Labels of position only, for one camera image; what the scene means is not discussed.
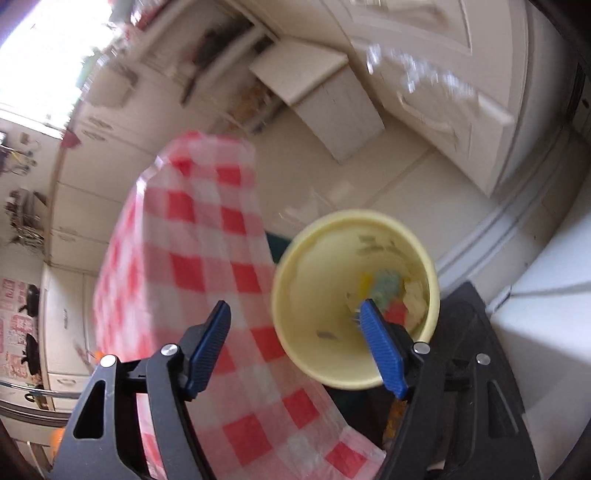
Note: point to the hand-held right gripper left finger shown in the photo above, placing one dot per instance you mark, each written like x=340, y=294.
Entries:
x=207, y=350

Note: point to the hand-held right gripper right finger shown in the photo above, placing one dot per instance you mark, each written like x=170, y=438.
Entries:
x=383, y=346

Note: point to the red wrapper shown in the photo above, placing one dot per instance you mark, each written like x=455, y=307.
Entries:
x=396, y=314

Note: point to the green white packet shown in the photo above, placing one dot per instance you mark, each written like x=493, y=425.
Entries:
x=387, y=286

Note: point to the white tissue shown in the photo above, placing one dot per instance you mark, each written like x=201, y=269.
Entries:
x=415, y=295

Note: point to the yellow plastic bin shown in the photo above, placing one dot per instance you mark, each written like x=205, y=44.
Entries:
x=318, y=286

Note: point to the red checked plastic tablecloth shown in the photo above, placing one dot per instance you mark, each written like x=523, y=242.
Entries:
x=184, y=230

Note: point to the black wok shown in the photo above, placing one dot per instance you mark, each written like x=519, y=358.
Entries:
x=31, y=300

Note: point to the white door cabinet row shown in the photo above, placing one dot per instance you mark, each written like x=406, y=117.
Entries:
x=106, y=152

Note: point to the red hanging cloth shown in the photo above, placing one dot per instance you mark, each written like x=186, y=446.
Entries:
x=71, y=138

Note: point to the white step stool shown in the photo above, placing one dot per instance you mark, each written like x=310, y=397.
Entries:
x=323, y=92

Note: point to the white four-drawer cabinet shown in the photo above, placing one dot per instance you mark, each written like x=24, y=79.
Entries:
x=438, y=69

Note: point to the white trolley rack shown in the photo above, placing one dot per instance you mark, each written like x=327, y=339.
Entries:
x=212, y=60

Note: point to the bright window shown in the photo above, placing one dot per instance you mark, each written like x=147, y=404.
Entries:
x=41, y=41

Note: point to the red paper wall decoration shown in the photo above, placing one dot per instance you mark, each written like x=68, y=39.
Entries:
x=11, y=323

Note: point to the utensil wall rack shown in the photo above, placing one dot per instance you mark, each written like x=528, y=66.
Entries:
x=25, y=221

